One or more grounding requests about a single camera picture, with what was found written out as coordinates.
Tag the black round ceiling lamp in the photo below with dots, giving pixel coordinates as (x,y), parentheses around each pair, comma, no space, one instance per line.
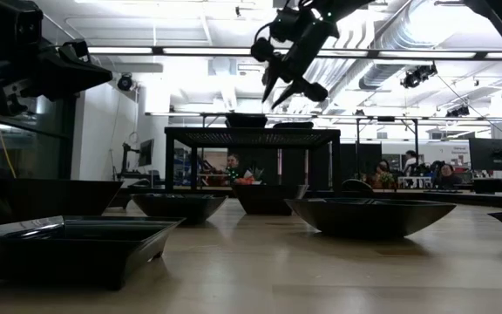
(124,83)

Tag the silver ventilation duct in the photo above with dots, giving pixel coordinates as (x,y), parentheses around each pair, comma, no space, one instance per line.
(381,74)

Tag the black aluminium table frame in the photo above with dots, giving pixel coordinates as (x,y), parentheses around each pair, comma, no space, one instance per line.
(473,198)

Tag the black flat rectangular plate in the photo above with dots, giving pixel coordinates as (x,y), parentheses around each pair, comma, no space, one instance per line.
(81,253)

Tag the person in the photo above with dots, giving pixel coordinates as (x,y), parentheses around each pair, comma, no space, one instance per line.
(410,159)
(384,174)
(448,176)
(233,168)

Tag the black folded angular bowl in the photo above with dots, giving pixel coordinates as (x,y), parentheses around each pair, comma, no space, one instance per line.
(264,200)

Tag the large black wavy plate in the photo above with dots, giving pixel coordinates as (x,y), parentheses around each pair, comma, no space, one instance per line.
(368,218)

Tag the black ceiling spotlight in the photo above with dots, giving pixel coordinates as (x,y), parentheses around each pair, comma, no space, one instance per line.
(458,111)
(416,76)

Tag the black wavy square bowl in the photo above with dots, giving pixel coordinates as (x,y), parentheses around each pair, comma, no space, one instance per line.
(50,198)

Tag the black perforated metal shelf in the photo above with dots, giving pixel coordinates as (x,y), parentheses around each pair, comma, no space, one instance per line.
(255,137)

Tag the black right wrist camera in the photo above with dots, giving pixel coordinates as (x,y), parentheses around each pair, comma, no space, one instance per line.
(292,24)

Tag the long ceiling light strip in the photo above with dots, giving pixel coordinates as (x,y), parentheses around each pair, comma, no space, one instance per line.
(207,51)

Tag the black monitor on arm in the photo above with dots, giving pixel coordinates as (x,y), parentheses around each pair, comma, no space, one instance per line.
(146,152)

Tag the black computer monitor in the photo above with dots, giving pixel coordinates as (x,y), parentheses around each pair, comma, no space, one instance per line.
(493,154)

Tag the black background stand frame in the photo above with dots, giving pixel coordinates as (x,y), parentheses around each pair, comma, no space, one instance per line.
(415,135)

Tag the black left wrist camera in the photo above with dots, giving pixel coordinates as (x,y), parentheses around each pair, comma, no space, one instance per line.
(11,24)

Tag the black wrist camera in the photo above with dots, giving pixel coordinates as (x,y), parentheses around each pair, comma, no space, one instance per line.
(292,24)
(11,24)

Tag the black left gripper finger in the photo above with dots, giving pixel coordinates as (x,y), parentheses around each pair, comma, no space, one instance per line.
(72,78)
(76,50)

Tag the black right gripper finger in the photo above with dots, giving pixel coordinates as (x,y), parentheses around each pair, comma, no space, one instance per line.
(288,92)
(272,80)

